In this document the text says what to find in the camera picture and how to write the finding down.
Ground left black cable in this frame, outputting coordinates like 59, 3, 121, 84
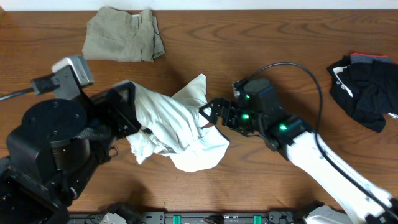
0, 74, 62, 102

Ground folded khaki shorts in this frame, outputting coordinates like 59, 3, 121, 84
82, 6, 165, 62

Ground right black cable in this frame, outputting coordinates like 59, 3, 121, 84
233, 62, 398, 218

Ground white t-shirt black print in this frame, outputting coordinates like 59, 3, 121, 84
127, 74, 229, 172

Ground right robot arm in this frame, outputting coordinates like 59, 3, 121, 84
199, 78, 397, 223

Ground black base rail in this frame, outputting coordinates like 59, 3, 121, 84
67, 201, 352, 224

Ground black cable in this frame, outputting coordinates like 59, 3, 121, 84
0, 74, 62, 102
233, 62, 398, 218

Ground black garment red trim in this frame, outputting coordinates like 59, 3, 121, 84
327, 53, 397, 133

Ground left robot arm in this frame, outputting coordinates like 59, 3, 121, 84
1, 81, 141, 223

